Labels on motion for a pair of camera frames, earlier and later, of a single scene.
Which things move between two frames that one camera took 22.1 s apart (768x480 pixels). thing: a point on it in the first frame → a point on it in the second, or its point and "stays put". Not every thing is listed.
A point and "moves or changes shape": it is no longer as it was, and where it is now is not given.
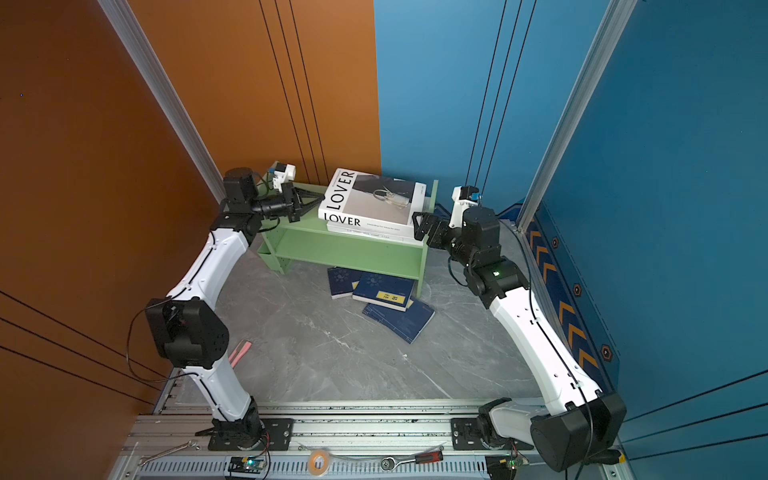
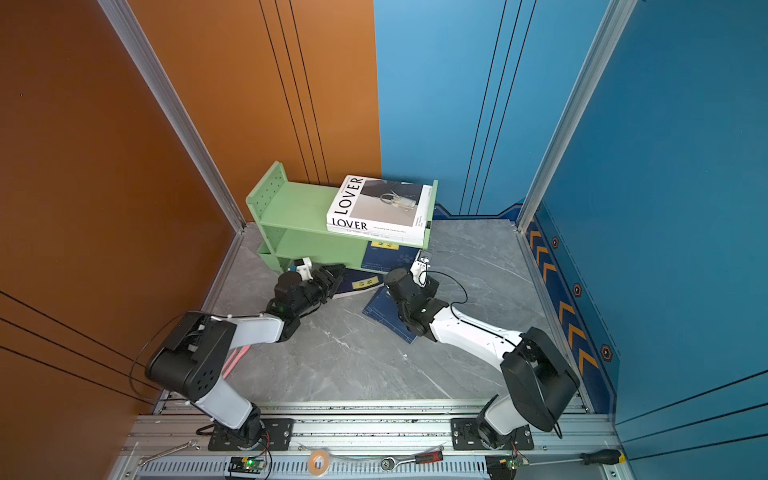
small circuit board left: (248, 464) stays put
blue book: (406, 324) stays put
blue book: (388, 291) → (387, 256)
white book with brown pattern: (376, 233) stays put
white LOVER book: (363, 198) moves or changes shape
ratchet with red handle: (390, 463) stays put
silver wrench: (145, 459) stays put
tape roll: (315, 471) stays put
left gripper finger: (312, 204) → (330, 275)
